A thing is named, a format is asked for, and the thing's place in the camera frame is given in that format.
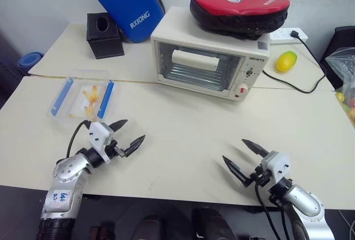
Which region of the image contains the clear container with blue clips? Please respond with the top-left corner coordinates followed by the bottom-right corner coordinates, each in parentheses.
top-left (46, 69), bottom-right (117, 125)

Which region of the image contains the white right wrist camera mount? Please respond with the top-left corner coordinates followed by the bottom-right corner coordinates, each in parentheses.
top-left (260, 151), bottom-right (292, 183)

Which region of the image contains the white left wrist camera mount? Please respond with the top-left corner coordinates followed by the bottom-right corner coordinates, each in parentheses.
top-left (88, 121), bottom-right (115, 164)

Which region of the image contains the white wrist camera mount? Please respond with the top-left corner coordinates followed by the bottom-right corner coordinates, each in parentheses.
top-left (88, 121), bottom-right (115, 164)
top-left (260, 151), bottom-right (292, 183)

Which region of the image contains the clear plastic bag of toys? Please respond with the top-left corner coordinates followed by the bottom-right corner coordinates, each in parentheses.
top-left (324, 47), bottom-right (355, 130)

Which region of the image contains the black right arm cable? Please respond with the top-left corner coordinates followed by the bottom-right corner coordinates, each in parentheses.
top-left (254, 181), bottom-right (309, 240)

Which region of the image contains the red white oven timer knob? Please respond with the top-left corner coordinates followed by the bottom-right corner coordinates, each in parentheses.
top-left (234, 83), bottom-right (250, 99)

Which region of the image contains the red boxing focus pad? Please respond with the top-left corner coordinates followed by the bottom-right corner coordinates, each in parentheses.
top-left (189, 0), bottom-right (291, 42)

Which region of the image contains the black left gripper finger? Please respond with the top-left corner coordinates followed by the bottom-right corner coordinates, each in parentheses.
top-left (108, 119), bottom-right (129, 134)
top-left (123, 134), bottom-right (146, 159)

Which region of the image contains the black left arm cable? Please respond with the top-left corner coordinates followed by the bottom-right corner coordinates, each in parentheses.
top-left (67, 120), bottom-right (93, 158)

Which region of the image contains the white power strip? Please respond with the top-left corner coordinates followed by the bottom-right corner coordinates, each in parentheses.
top-left (269, 27), bottom-right (310, 47)

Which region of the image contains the blue kick pad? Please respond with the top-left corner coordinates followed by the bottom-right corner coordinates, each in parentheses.
top-left (75, 0), bottom-right (166, 44)

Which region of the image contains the yellow green toy mango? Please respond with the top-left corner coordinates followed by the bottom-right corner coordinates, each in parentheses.
top-left (275, 50), bottom-right (298, 73)

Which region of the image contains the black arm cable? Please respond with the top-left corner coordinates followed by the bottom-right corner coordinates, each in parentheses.
top-left (254, 181), bottom-right (309, 240)
top-left (67, 120), bottom-right (93, 158)

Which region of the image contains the black tissue box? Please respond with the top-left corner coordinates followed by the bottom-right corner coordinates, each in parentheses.
top-left (85, 12), bottom-right (125, 60)

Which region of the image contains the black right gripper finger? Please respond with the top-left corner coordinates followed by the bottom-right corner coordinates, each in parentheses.
top-left (241, 139), bottom-right (269, 159)
top-left (222, 155), bottom-right (250, 188)

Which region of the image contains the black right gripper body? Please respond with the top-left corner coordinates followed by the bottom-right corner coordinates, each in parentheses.
top-left (247, 164), bottom-right (275, 188)

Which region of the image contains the cream toaster oven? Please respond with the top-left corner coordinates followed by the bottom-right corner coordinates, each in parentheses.
top-left (150, 6), bottom-right (271, 103)

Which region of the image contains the black power cord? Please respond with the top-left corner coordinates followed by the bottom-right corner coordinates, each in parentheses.
top-left (261, 29), bottom-right (328, 95)

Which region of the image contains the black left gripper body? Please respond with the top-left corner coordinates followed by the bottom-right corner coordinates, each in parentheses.
top-left (105, 139), bottom-right (128, 159)

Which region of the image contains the glass oven door with handle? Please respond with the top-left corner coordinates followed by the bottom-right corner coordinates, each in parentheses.
top-left (155, 39), bottom-right (246, 98)

